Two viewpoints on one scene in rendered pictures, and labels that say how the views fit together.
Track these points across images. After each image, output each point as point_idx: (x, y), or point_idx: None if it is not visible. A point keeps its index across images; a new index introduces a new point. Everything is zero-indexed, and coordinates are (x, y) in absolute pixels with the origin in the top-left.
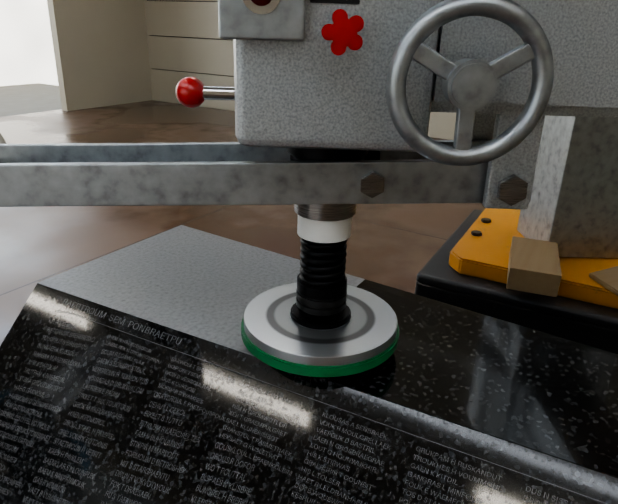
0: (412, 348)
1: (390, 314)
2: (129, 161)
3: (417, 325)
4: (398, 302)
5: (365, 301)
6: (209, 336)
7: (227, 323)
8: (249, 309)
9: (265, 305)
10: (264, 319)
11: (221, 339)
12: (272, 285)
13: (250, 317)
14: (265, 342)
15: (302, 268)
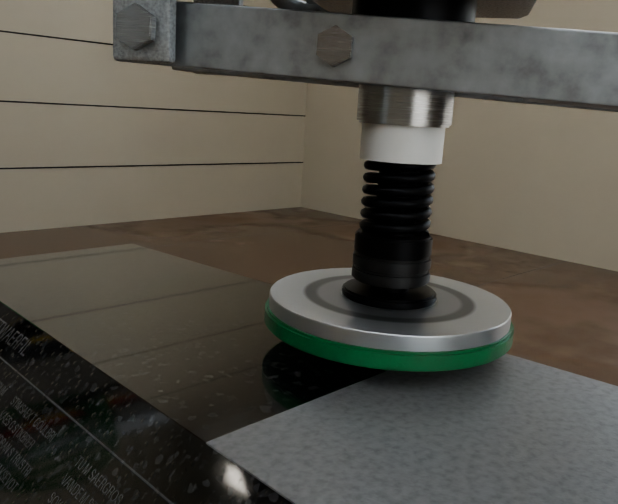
0: (248, 325)
1: (281, 285)
2: None
3: (204, 345)
4: (190, 379)
5: (305, 299)
6: (569, 375)
7: (548, 389)
8: (504, 312)
9: (478, 313)
10: (475, 301)
11: (545, 369)
12: (473, 458)
13: (498, 304)
14: (469, 284)
15: (427, 218)
